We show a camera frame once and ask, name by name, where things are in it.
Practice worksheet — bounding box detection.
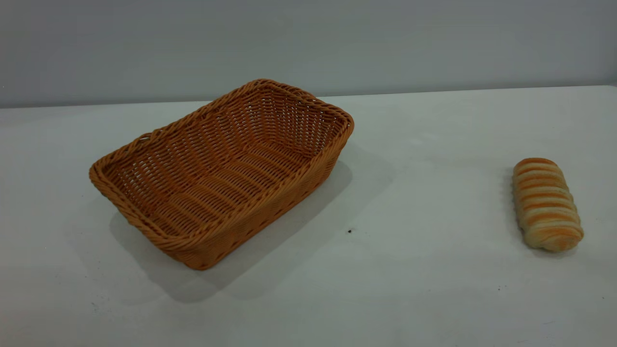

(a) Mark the orange woven wicker basket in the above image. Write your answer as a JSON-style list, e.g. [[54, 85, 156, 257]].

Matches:
[[89, 79, 355, 270]]

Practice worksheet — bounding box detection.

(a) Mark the striped twisted bread roll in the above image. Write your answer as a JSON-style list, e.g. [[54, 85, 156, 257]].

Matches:
[[512, 158, 584, 253]]

